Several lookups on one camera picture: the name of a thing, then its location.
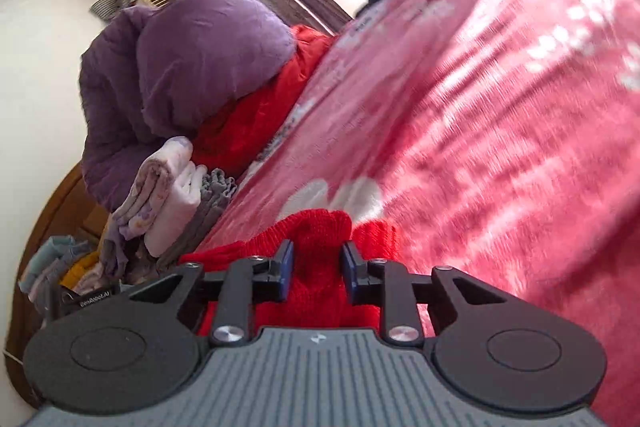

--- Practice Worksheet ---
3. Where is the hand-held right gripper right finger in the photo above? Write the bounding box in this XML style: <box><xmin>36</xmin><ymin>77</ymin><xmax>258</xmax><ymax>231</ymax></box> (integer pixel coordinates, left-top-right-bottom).
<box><xmin>341</xmin><ymin>240</ymin><xmax>507</xmax><ymax>348</ymax></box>

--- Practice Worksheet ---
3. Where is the wooden headboard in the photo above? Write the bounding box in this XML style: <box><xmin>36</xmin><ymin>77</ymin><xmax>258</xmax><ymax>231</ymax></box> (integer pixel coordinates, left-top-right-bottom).
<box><xmin>7</xmin><ymin>162</ymin><xmax>109</xmax><ymax>408</ymax></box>

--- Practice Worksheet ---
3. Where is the purple duvet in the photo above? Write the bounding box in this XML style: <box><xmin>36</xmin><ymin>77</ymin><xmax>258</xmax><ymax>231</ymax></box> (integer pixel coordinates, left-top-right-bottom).
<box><xmin>79</xmin><ymin>0</ymin><xmax>296</xmax><ymax>212</ymax></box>

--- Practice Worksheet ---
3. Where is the red knit sweater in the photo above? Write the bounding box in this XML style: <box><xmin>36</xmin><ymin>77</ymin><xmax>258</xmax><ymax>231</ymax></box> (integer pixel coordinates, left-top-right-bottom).
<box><xmin>180</xmin><ymin>208</ymin><xmax>401</xmax><ymax>341</ymax></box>

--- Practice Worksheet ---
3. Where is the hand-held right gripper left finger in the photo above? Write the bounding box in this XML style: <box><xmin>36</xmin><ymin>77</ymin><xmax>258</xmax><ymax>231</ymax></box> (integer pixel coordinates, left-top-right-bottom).
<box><xmin>127</xmin><ymin>239</ymin><xmax>295</xmax><ymax>348</ymax></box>

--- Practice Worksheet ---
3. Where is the pink floral bed sheet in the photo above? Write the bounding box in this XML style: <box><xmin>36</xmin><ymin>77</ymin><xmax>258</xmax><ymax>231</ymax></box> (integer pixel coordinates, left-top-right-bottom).
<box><xmin>192</xmin><ymin>0</ymin><xmax>640</xmax><ymax>358</ymax></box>

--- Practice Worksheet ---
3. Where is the lavender folded garment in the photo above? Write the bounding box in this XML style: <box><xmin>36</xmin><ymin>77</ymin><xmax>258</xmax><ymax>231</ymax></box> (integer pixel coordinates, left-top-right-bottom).
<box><xmin>100</xmin><ymin>207</ymin><xmax>132</xmax><ymax>279</ymax></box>

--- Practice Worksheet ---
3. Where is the stack of folded pastel clothes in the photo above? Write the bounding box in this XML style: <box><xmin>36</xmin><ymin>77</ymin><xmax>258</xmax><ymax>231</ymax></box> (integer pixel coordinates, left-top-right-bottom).
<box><xmin>19</xmin><ymin>234</ymin><xmax>109</xmax><ymax>314</ymax></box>

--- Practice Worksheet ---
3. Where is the pale pink folded garment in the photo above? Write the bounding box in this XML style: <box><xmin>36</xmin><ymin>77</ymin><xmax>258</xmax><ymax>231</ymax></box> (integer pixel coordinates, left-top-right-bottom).
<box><xmin>145</xmin><ymin>162</ymin><xmax>209</xmax><ymax>258</ymax></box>

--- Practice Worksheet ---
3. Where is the red quilt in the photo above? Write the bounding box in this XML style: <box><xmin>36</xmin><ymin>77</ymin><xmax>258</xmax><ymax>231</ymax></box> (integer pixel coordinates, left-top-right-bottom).
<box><xmin>192</xmin><ymin>24</ymin><xmax>334</xmax><ymax>180</ymax></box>

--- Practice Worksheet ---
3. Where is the floral cream folded garment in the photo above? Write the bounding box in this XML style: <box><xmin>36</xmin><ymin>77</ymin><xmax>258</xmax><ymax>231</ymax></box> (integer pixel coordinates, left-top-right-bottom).
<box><xmin>112</xmin><ymin>136</ymin><xmax>195</xmax><ymax>242</ymax></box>

